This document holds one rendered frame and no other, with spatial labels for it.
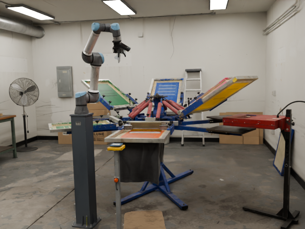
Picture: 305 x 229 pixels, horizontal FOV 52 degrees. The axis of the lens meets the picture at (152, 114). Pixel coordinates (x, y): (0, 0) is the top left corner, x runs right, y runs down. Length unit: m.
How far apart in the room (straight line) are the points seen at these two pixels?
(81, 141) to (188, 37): 4.91
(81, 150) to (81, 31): 5.28
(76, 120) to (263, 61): 5.29
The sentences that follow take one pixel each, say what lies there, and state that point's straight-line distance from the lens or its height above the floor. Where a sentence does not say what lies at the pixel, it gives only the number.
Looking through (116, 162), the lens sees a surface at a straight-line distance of 2.85.
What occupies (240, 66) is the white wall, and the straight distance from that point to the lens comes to 7.59.
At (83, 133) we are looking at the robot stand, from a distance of 3.28.
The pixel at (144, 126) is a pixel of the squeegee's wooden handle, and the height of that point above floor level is 1.02.
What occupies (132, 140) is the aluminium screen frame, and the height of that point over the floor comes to 0.97.
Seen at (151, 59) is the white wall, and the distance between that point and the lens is 7.68.
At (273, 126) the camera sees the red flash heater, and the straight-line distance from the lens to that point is 3.34.
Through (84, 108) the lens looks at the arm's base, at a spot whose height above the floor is 1.26.
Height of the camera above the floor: 1.54
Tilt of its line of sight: 6 degrees down
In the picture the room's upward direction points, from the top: 1 degrees counter-clockwise
